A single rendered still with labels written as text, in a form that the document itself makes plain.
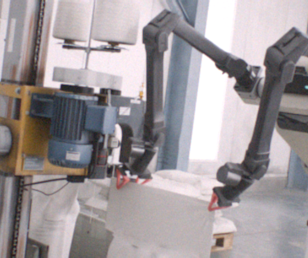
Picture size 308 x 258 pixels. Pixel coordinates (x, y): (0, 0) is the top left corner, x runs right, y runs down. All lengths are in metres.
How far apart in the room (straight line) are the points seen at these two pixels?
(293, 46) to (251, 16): 7.96
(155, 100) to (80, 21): 0.44
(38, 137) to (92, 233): 0.94
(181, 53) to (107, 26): 6.29
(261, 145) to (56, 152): 0.68
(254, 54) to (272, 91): 8.00
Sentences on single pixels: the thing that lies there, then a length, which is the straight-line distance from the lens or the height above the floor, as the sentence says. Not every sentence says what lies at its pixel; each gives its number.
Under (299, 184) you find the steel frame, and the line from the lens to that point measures 11.14.
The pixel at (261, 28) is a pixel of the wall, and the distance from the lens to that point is 10.05.
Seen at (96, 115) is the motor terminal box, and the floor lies 1.27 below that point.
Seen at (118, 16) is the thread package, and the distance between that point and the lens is 2.27.
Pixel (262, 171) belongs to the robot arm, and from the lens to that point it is 2.10.
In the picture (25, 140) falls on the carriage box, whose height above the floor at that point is 1.15.
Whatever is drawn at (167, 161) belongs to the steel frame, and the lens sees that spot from 8.58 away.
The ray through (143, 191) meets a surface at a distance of 2.41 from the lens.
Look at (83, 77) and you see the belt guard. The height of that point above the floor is 1.39.
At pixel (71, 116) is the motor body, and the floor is 1.26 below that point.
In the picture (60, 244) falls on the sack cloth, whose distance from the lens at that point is 2.82.
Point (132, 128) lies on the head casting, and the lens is 2.60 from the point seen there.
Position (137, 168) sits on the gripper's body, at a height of 1.08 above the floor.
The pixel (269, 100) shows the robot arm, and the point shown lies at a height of 1.39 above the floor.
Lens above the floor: 1.38
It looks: 3 degrees down
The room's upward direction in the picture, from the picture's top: 7 degrees clockwise
